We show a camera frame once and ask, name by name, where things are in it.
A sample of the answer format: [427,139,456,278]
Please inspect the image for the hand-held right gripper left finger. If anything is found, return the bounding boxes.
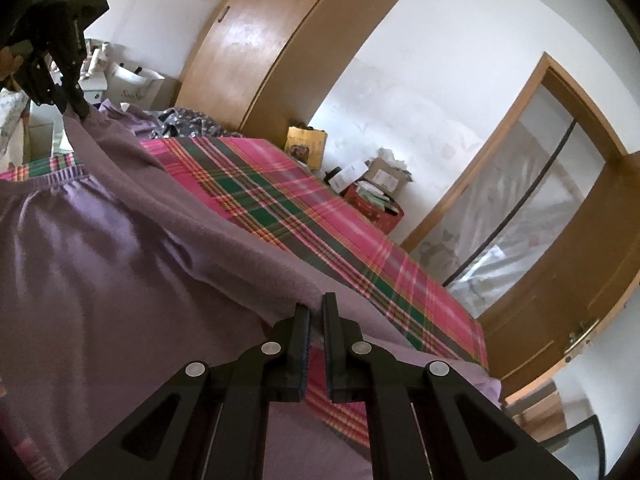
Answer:
[60,302,312,480]

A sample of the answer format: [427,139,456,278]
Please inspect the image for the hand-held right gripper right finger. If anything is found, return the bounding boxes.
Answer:
[321,291,576,480]

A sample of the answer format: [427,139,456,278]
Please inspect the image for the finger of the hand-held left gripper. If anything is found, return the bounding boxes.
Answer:
[47,50,94,121]
[15,50,58,109]

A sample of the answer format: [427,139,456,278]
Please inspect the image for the purple fleece pants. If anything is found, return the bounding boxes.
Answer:
[0,102,503,480]

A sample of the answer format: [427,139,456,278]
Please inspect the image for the white paper bag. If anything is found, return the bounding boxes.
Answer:
[106,60,166,111]

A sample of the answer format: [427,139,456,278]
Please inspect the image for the lilac bedding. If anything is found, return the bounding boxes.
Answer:
[97,100,161,136]

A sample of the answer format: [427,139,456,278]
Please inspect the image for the grey floral cloth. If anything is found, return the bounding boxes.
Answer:
[150,107,241,139]

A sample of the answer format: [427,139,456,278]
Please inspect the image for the red storage box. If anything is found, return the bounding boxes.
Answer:
[340,182,405,234]

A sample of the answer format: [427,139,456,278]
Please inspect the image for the plaid bed sheet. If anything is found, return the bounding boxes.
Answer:
[0,135,489,480]

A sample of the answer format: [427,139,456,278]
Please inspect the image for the white carton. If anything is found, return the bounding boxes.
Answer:
[327,162,366,191]

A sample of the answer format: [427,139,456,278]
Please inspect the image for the brown cardboard box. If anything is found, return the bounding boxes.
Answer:
[362,147,414,192]

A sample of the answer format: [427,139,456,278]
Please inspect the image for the yellow cardboard box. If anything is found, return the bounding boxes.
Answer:
[284,125,329,171]

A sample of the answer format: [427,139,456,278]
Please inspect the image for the wooden board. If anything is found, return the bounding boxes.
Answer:
[505,380,569,438]

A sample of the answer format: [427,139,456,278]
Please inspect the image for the wooden wardrobe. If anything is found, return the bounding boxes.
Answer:
[175,0,416,136]

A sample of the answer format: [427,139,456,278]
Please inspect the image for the doorway with plastic curtain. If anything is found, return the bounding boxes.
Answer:
[400,52,629,319]

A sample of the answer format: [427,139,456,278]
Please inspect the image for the wooden door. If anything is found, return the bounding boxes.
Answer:
[477,150,640,399]

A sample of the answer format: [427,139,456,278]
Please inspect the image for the black mesh chair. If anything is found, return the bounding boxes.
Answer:
[542,412,609,480]

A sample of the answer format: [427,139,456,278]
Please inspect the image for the metal door handle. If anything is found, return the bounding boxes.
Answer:
[564,317,601,365]

